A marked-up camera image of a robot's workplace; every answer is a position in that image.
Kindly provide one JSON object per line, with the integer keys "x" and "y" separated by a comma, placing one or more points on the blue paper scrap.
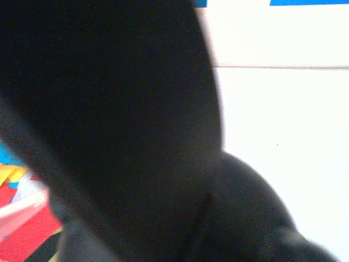
{"x": 5, "y": 157}

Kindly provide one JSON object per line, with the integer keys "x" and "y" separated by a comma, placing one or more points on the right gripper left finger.
{"x": 47, "y": 252}

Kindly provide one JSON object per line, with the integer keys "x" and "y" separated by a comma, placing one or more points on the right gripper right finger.
{"x": 310, "y": 251}

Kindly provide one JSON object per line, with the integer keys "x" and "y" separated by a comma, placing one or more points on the yellow paper scrap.
{"x": 9, "y": 172}

